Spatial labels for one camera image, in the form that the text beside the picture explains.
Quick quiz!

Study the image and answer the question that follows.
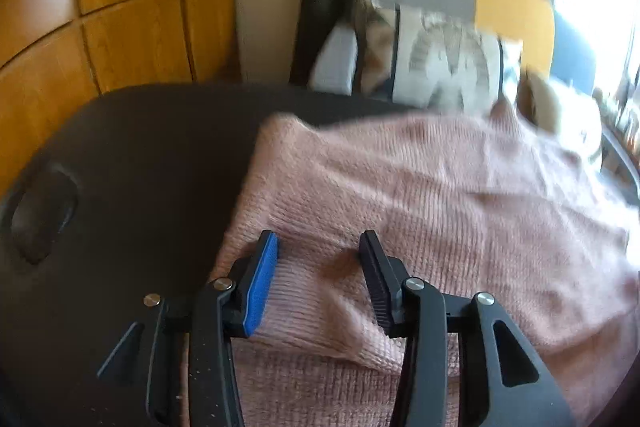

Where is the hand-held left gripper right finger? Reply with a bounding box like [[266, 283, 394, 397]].
[[359, 229, 576, 427]]

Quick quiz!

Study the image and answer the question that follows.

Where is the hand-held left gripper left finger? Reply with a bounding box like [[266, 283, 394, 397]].
[[95, 229, 280, 427]]

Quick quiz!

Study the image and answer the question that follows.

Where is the pink knit sweater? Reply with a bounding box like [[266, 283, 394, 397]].
[[187, 109, 640, 427]]

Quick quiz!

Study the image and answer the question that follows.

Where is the beige deer print cushion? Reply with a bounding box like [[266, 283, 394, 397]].
[[517, 69, 608, 162]]

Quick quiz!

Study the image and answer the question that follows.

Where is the tiger print cushion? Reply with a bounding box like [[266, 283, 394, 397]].
[[352, 0, 523, 114]]

